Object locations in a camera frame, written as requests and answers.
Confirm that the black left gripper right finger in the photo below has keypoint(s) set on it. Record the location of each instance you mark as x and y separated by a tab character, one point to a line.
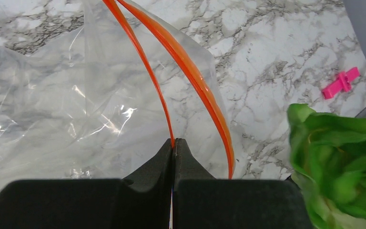
201	201

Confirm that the green toy lettuce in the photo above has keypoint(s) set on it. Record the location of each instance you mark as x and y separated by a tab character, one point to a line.
328	155

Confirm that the pink plastic clip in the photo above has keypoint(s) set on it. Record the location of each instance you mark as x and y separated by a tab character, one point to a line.
341	83

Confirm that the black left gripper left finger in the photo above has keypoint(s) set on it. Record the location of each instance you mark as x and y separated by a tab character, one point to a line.
141	200

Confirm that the clear zip bag orange zipper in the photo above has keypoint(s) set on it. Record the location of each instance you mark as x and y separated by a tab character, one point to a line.
83	106

